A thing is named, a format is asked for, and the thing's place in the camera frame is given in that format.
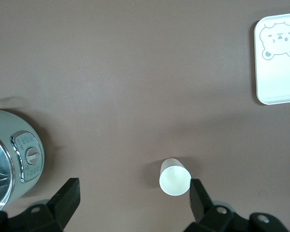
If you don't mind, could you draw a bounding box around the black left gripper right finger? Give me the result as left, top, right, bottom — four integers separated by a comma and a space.
185, 178, 288, 232

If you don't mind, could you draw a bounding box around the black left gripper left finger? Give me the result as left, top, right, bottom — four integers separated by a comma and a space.
0, 177, 81, 232

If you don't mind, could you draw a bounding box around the white plastic cup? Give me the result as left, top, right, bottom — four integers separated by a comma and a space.
159, 158, 192, 197

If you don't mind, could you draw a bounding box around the white tray with bear print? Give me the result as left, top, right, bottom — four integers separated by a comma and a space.
253, 12, 290, 105

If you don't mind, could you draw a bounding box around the grey-green electric cooking pot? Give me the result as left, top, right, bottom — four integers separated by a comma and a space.
0, 110, 45, 213

